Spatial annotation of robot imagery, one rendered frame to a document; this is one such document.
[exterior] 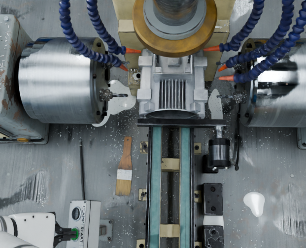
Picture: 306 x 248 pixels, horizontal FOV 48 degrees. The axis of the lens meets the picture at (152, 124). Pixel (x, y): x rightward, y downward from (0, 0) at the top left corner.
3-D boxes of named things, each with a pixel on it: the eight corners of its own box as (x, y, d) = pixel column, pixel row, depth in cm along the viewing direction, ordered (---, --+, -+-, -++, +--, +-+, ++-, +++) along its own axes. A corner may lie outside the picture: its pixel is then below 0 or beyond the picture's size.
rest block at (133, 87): (131, 80, 126) (128, 67, 114) (151, 80, 125) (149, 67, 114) (131, 96, 124) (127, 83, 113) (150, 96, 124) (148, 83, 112)
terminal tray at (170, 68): (154, 45, 99) (153, 32, 92) (191, 45, 98) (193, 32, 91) (153, 83, 96) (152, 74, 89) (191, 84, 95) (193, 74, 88)
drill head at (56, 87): (15, 59, 117) (-24, 19, 93) (122, 60, 115) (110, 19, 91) (5, 131, 111) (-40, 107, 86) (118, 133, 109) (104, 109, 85)
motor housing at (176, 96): (143, 67, 114) (139, 38, 95) (201, 67, 113) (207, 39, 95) (141, 125, 109) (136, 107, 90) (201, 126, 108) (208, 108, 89)
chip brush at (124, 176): (121, 136, 120) (120, 136, 120) (135, 137, 120) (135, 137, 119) (115, 196, 115) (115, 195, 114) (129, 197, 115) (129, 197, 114)
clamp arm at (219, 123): (224, 119, 100) (137, 118, 101) (226, 116, 97) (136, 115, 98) (225, 131, 99) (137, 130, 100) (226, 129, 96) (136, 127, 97)
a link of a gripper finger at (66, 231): (53, 234, 81) (76, 233, 86) (54, 220, 82) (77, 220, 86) (46, 233, 83) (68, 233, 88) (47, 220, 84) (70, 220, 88)
